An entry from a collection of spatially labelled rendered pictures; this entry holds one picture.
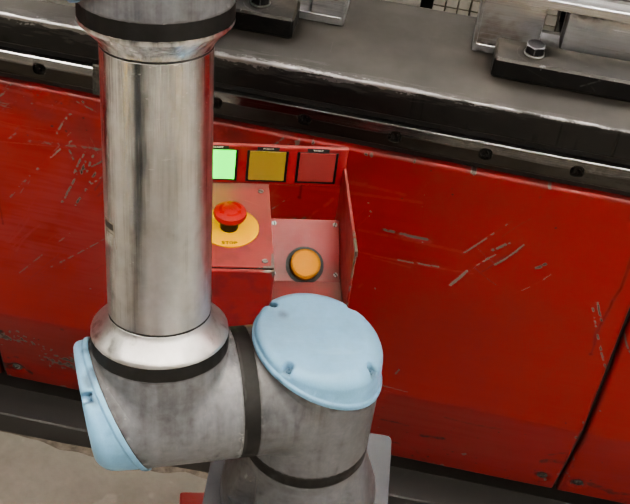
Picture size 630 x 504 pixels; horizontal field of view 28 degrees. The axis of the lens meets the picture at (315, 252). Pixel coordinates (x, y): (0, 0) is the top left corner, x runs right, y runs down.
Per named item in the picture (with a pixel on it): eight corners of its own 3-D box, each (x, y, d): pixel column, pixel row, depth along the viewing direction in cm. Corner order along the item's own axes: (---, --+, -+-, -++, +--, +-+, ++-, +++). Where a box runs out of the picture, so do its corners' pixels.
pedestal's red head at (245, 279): (181, 337, 153) (186, 227, 141) (182, 249, 165) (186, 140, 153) (343, 340, 155) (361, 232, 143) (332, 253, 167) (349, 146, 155)
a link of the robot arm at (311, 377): (385, 472, 114) (408, 372, 105) (239, 490, 111) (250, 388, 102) (353, 374, 122) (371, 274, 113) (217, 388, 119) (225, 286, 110)
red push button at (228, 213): (212, 241, 149) (213, 219, 147) (211, 219, 152) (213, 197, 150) (245, 242, 150) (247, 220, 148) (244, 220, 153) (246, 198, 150)
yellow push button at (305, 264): (288, 281, 157) (290, 277, 155) (288, 251, 158) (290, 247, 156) (318, 282, 157) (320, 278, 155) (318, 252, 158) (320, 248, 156)
